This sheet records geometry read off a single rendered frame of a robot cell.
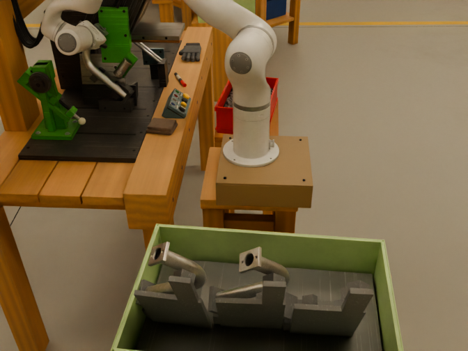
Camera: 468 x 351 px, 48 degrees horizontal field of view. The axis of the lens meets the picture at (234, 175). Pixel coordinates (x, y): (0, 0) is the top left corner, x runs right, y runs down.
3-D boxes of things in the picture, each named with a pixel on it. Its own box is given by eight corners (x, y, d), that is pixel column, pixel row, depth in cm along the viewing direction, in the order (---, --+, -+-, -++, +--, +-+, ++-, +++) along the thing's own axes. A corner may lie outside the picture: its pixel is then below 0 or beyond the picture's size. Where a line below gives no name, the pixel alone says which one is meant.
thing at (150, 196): (213, 52, 294) (212, 26, 285) (170, 230, 173) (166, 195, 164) (189, 52, 295) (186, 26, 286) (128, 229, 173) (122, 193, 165)
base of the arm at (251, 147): (275, 136, 185) (277, 88, 175) (282, 166, 170) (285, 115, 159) (221, 138, 185) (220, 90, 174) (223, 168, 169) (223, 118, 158)
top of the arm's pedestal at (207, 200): (294, 157, 197) (295, 148, 194) (297, 212, 171) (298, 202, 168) (209, 155, 198) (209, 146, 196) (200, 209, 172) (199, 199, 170)
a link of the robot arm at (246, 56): (274, 97, 170) (277, 24, 156) (259, 123, 155) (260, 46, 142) (239, 92, 173) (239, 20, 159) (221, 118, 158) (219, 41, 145)
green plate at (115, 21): (135, 60, 212) (132, 6, 205) (130, 63, 205) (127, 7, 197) (108, 59, 213) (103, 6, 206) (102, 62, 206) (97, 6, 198)
